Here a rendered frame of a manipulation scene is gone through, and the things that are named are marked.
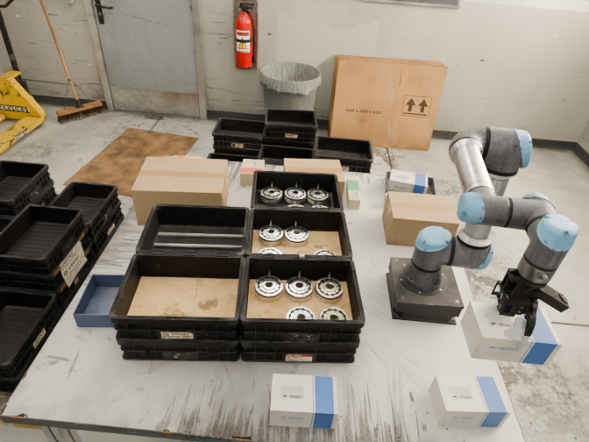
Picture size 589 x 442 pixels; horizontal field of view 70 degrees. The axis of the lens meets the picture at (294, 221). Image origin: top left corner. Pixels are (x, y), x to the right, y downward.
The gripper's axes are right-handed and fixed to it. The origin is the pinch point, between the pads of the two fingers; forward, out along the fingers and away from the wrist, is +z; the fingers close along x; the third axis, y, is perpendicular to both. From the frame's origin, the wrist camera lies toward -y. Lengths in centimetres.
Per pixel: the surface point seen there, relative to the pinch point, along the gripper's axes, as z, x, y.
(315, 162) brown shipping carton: 25, -122, 54
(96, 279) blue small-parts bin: 36, -36, 136
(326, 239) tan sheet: 28, -63, 47
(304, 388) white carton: 32, 4, 52
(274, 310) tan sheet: 28, -22, 64
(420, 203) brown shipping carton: 25, -92, 3
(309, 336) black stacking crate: 25, -11, 52
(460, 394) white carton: 32.0, 0.7, 3.9
